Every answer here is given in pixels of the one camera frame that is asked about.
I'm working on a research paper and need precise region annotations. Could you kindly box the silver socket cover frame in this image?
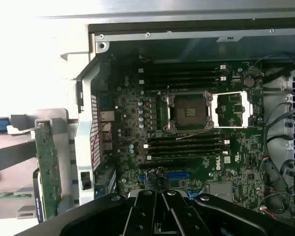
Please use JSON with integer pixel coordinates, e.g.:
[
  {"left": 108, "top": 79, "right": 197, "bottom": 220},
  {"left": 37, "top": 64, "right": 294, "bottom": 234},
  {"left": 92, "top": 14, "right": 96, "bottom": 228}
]
[{"left": 210, "top": 90, "right": 253, "bottom": 129}]

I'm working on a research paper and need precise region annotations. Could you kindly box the green RAM stick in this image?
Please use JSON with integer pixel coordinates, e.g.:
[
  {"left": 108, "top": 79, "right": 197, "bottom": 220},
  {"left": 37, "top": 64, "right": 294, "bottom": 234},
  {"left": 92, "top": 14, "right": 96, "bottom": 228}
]
[{"left": 0, "top": 192, "right": 33, "bottom": 200}]

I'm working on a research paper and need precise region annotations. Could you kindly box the silver chipset heatsink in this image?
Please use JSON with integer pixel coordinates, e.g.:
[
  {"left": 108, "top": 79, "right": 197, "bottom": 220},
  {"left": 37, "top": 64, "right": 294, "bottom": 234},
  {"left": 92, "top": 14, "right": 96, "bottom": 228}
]
[{"left": 209, "top": 181, "right": 235, "bottom": 202}]

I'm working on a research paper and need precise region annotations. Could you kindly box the black RAM slot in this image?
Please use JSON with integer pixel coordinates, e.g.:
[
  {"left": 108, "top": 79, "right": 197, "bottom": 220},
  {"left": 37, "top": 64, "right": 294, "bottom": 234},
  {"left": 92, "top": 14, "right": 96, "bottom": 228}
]
[
  {"left": 138, "top": 70, "right": 227, "bottom": 77},
  {"left": 147, "top": 134, "right": 231, "bottom": 142},
  {"left": 138, "top": 63, "right": 227, "bottom": 71},
  {"left": 138, "top": 76, "right": 227, "bottom": 83},
  {"left": 143, "top": 141, "right": 231, "bottom": 148},
  {"left": 145, "top": 147, "right": 230, "bottom": 154},
  {"left": 146, "top": 154, "right": 229, "bottom": 162},
  {"left": 138, "top": 82, "right": 227, "bottom": 89}
]

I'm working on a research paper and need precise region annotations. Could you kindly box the black grey PC case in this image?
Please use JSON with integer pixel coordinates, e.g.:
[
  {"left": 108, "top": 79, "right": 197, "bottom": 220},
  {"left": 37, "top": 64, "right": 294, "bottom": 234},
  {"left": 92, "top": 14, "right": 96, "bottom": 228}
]
[{"left": 73, "top": 7, "right": 295, "bottom": 222}]

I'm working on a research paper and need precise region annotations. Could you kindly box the round coin cell battery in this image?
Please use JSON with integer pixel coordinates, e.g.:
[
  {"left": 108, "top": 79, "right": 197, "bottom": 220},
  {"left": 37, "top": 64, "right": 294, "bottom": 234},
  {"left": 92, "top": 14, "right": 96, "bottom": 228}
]
[{"left": 243, "top": 75, "right": 256, "bottom": 87}]

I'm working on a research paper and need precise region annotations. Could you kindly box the green motherboard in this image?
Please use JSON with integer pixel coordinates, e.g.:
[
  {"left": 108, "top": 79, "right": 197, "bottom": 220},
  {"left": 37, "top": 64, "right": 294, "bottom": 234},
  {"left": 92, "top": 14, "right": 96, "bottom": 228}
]
[{"left": 98, "top": 59, "right": 266, "bottom": 213}]

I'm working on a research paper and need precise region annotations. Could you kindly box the black wire loop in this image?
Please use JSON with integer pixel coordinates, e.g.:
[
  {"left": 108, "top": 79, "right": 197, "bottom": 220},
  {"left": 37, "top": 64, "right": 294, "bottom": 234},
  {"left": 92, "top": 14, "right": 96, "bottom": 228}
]
[{"left": 263, "top": 101, "right": 295, "bottom": 192}]

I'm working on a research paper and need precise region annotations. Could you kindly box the thin red wire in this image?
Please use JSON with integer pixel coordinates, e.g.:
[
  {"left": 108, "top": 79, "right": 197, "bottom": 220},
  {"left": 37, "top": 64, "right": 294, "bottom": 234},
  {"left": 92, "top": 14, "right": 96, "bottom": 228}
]
[{"left": 91, "top": 122, "right": 113, "bottom": 159}]

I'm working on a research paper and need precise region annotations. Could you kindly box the silver drive cage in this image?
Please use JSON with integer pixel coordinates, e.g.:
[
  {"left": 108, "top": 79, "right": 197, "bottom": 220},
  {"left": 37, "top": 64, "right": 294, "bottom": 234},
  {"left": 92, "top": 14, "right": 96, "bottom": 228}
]
[{"left": 262, "top": 65, "right": 295, "bottom": 173}]

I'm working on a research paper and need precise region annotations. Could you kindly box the blue expansion slot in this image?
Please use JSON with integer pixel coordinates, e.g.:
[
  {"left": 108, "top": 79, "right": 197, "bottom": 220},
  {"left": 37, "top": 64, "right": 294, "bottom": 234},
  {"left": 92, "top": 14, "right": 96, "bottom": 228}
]
[{"left": 139, "top": 172, "right": 190, "bottom": 184}]

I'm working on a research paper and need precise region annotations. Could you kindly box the CPU socket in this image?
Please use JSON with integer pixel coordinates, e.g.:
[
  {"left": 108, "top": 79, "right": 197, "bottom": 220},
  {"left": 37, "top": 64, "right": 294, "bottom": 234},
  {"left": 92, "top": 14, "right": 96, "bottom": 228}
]
[{"left": 161, "top": 90, "right": 215, "bottom": 134}]

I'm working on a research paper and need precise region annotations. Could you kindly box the grey parts rack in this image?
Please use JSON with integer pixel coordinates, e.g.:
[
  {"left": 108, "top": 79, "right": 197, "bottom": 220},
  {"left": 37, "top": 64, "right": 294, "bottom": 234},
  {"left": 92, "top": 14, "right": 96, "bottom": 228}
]
[{"left": 0, "top": 107, "right": 80, "bottom": 222}]

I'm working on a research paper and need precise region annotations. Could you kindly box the blue SATA port cluster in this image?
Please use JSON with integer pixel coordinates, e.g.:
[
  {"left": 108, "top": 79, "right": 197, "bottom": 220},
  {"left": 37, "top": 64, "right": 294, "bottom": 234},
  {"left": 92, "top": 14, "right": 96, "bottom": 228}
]
[{"left": 186, "top": 188, "right": 200, "bottom": 200}]

